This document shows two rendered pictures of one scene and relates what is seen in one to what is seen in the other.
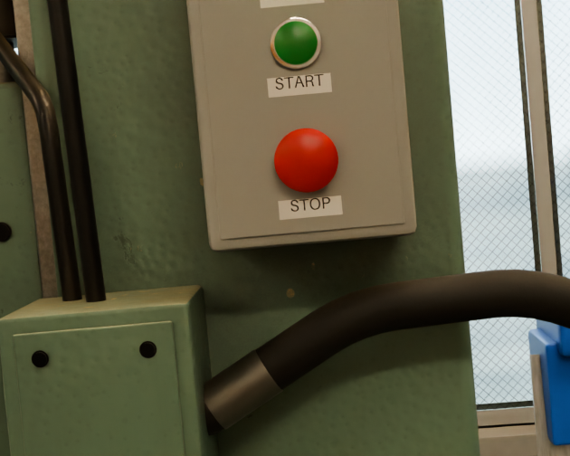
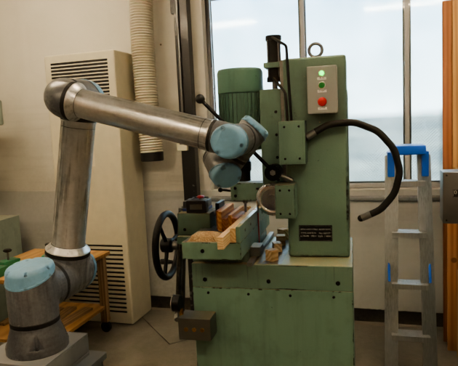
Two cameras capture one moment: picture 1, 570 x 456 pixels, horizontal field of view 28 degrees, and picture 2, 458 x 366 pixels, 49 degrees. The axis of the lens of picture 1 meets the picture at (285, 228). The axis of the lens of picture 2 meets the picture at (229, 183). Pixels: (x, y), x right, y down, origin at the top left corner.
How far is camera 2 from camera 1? 1.22 m
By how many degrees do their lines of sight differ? 13
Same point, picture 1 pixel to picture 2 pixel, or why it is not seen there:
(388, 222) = (333, 110)
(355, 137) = (329, 98)
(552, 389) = (388, 163)
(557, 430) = (389, 173)
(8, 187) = (277, 104)
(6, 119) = (278, 94)
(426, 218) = (341, 111)
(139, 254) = (297, 115)
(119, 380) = (294, 130)
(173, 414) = (301, 135)
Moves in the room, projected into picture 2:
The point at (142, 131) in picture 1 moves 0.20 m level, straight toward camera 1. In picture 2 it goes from (299, 96) to (301, 94)
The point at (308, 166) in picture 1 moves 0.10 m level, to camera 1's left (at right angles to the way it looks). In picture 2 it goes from (322, 102) to (292, 104)
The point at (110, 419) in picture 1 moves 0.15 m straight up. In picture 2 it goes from (293, 135) to (291, 91)
